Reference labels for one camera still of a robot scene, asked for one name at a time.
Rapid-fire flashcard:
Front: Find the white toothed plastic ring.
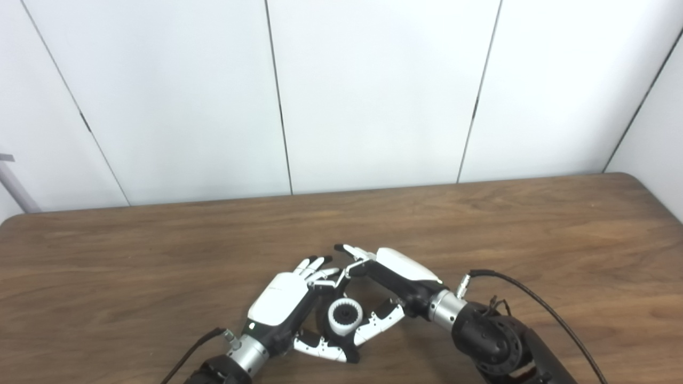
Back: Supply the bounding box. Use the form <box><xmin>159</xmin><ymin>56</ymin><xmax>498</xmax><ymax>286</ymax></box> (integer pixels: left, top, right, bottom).
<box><xmin>327</xmin><ymin>299</ymin><xmax>364</xmax><ymax>337</ymax></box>

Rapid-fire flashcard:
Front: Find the grey wall corner post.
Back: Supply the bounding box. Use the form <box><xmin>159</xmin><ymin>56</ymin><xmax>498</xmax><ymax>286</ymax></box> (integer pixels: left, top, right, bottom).
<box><xmin>0</xmin><ymin>155</ymin><xmax>42</xmax><ymax>214</ymax></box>

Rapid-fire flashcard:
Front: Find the round black plastic part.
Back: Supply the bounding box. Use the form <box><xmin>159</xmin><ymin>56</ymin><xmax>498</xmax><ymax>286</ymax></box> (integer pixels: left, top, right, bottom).
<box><xmin>316</xmin><ymin>300</ymin><xmax>369</xmax><ymax>353</ymax></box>

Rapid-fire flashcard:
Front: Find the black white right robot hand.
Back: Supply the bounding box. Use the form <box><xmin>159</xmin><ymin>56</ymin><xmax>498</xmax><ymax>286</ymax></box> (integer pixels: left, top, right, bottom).
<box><xmin>333</xmin><ymin>244</ymin><xmax>451</xmax><ymax>347</ymax></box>

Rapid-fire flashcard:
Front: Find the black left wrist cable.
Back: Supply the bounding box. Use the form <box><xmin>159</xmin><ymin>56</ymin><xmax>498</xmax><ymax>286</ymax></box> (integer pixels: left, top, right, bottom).
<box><xmin>160</xmin><ymin>327</ymin><xmax>241</xmax><ymax>384</ymax></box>

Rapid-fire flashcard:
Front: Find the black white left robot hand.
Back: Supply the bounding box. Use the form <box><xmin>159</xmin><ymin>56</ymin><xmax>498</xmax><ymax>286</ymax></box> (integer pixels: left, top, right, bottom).
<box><xmin>241</xmin><ymin>255</ymin><xmax>359</xmax><ymax>364</ymax></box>

